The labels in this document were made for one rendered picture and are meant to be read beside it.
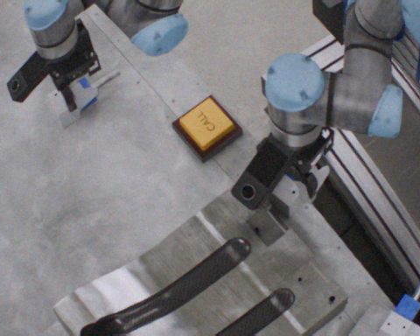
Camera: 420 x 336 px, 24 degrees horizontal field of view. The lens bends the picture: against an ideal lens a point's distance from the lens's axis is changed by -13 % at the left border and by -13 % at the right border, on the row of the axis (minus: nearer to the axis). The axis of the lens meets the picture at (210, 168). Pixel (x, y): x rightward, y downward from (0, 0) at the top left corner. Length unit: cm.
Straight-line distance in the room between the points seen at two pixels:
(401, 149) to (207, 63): 61
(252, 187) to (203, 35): 127
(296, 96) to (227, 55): 139
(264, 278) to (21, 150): 50
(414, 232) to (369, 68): 97
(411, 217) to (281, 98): 103
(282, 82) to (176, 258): 38
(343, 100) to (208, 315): 41
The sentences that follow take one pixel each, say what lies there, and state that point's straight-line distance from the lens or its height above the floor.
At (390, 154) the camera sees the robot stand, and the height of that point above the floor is 21.
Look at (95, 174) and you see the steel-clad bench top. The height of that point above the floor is 80.
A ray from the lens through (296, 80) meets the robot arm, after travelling 135.
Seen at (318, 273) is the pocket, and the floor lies 86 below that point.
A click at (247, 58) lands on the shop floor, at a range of 272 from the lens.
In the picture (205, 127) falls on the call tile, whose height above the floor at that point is 84.
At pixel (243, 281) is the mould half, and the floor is 89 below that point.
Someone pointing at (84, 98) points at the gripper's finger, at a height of 89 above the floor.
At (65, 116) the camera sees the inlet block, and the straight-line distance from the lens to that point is 177.
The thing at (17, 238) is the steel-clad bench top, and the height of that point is 80.
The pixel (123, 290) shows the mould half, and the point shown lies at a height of 90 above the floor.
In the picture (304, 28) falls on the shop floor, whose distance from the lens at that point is 277.
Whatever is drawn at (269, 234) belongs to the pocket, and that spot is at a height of 86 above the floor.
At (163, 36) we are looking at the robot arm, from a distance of 142.
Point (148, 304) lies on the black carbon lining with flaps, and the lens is 158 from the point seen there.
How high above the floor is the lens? 241
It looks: 68 degrees down
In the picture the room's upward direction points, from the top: 10 degrees counter-clockwise
